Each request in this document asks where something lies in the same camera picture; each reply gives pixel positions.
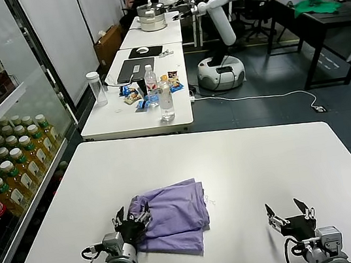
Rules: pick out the water bottle red label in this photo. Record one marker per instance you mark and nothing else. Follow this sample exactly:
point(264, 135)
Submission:
point(151, 85)

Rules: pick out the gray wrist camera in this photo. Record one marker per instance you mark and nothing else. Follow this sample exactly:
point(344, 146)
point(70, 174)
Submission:
point(329, 239)
point(113, 244)

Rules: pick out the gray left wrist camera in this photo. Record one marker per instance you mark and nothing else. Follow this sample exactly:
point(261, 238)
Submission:
point(113, 244)

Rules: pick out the white computer mouse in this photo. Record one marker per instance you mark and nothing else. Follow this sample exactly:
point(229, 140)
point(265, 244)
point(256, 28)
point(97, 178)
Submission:
point(141, 50)

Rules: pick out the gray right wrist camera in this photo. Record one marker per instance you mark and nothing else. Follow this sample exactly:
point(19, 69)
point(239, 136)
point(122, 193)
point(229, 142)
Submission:
point(329, 239)

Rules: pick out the gray closed laptop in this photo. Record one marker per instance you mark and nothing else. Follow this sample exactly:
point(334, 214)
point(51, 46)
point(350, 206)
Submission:
point(132, 70)

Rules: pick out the glass door beverage cooler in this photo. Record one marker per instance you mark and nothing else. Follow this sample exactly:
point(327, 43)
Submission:
point(35, 60)

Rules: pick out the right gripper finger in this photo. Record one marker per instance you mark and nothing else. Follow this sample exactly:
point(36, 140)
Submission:
point(309, 213)
point(276, 222)

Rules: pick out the black metal table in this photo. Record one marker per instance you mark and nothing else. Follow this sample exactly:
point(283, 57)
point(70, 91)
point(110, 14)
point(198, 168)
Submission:
point(327, 21)

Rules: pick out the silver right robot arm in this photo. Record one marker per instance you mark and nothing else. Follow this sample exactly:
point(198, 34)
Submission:
point(320, 260)

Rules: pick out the steel cooking pot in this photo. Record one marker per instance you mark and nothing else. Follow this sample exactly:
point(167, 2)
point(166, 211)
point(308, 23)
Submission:
point(152, 22)

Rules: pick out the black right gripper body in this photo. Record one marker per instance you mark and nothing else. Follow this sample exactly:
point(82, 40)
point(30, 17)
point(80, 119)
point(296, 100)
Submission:
point(299, 228)

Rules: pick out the clear unlabelled water bottle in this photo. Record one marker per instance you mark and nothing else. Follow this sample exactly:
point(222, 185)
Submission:
point(166, 106)

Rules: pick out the black mouse pad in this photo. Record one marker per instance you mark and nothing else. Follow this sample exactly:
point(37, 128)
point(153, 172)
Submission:
point(153, 50)

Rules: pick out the clear cracker packet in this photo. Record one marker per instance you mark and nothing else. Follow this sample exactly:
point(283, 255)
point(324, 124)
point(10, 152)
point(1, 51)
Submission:
point(131, 97)

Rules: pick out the white rectangular side table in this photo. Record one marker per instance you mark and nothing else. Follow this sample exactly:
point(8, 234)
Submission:
point(111, 124)
point(147, 38)

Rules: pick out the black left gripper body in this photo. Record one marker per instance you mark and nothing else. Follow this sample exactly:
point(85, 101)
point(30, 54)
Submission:
point(131, 231)

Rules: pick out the blue snack packet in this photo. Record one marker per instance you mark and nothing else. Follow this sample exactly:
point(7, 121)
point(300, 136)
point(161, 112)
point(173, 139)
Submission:
point(123, 90)
point(143, 106)
point(176, 87)

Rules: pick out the purple t-shirt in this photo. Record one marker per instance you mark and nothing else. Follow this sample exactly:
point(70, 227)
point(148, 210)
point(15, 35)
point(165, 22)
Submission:
point(174, 214)

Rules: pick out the white humanoid robot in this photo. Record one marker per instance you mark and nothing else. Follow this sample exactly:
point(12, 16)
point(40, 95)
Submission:
point(222, 28)

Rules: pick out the clear tumbler white lid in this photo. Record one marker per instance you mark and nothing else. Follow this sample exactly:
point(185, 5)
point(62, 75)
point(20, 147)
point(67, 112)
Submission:
point(97, 90)

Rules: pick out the green cloth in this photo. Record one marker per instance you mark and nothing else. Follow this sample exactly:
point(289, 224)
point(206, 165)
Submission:
point(312, 6)

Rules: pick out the white floor power adapter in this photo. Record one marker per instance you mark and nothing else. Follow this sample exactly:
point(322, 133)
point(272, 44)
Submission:
point(320, 109)

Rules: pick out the brown cardboard box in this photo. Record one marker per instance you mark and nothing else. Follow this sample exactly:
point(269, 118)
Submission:
point(107, 47)

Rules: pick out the colourful snack packet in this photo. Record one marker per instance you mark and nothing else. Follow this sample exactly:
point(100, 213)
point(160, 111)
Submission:
point(172, 77)

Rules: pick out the small metal clip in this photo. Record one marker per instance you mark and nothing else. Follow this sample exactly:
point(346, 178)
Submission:
point(164, 53)

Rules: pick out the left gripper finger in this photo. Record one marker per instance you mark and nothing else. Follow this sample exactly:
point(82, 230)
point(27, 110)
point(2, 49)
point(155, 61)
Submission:
point(145, 218)
point(119, 220)

